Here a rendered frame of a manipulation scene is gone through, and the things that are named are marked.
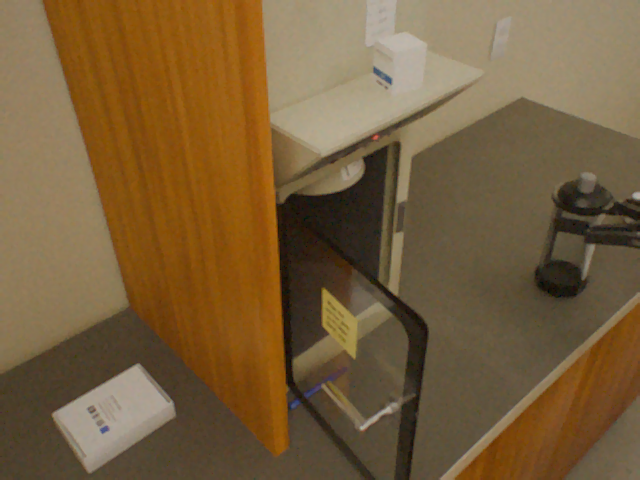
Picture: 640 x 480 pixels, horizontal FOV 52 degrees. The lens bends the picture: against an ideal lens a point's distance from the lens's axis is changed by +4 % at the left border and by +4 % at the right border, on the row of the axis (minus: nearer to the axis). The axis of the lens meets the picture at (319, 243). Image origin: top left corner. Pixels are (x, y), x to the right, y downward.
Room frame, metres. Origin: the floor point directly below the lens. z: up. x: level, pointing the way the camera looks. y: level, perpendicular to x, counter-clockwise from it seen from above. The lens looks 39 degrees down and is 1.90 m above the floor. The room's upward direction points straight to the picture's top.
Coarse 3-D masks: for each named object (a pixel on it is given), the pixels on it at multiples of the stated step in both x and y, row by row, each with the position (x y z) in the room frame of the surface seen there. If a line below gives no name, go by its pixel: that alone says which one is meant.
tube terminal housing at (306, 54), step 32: (288, 0) 0.78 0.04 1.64; (320, 0) 0.81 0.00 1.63; (352, 0) 0.85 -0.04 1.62; (416, 0) 0.93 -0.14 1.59; (288, 32) 0.78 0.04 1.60; (320, 32) 0.81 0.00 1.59; (352, 32) 0.85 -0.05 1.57; (416, 32) 0.94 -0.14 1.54; (288, 64) 0.77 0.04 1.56; (320, 64) 0.81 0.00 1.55; (352, 64) 0.85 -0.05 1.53; (288, 96) 0.77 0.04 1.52; (352, 160) 0.86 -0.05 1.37; (288, 192) 0.77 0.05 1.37; (384, 224) 0.96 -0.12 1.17; (384, 256) 0.96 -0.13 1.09
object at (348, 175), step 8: (360, 160) 0.92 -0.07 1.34; (344, 168) 0.88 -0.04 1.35; (352, 168) 0.89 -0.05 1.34; (360, 168) 0.91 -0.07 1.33; (328, 176) 0.86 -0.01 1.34; (336, 176) 0.86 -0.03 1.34; (344, 176) 0.87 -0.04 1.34; (352, 176) 0.88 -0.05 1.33; (360, 176) 0.90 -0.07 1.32; (312, 184) 0.85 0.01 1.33; (320, 184) 0.85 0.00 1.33; (328, 184) 0.86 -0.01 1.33; (336, 184) 0.86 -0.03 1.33; (344, 184) 0.87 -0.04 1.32; (352, 184) 0.87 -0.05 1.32; (296, 192) 0.85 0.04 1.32; (304, 192) 0.85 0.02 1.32; (312, 192) 0.85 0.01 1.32; (320, 192) 0.85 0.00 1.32; (328, 192) 0.85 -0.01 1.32
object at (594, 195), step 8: (584, 176) 1.05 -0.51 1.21; (592, 176) 1.05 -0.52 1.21; (568, 184) 1.07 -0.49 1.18; (576, 184) 1.07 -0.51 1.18; (584, 184) 1.04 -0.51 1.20; (592, 184) 1.04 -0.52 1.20; (560, 192) 1.06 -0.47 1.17; (568, 192) 1.04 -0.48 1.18; (576, 192) 1.04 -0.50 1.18; (584, 192) 1.04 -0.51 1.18; (592, 192) 1.04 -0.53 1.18; (600, 192) 1.04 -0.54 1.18; (568, 200) 1.03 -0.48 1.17; (576, 200) 1.02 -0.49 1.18; (584, 200) 1.02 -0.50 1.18; (592, 200) 1.01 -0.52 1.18; (600, 200) 1.02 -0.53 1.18; (608, 200) 1.03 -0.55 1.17
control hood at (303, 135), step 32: (448, 64) 0.89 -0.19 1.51; (320, 96) 0.80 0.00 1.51; (352, 96) 0.80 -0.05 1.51; (384, 96) 0.80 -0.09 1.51; (416, 96) 0.79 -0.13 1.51; (448, 96) 0.82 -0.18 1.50; (288, 128) 0.71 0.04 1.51; (320, 128) 0.71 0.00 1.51; (352, 128) 0.71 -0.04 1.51; (384, 128) 0.75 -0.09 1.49; (288, 160) 0.70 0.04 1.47; (320, 160) 0.68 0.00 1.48
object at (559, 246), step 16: (608, 192) 1.06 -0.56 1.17; (560, 208) 1.03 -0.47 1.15; (576, 208) 1.01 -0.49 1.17; (592, 208) 1.01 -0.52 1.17; (592, 224) 1.01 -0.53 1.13; (560, 240) 1.02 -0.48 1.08; (576, 240) 1.01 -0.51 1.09; (544, 256) 1.04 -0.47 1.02; (560, 256) 1.01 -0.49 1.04; (576, 256) 1.00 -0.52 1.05; (544, 272) 1.03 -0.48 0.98; (560, 272) 1.01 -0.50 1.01; (576, 272) 1.00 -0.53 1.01
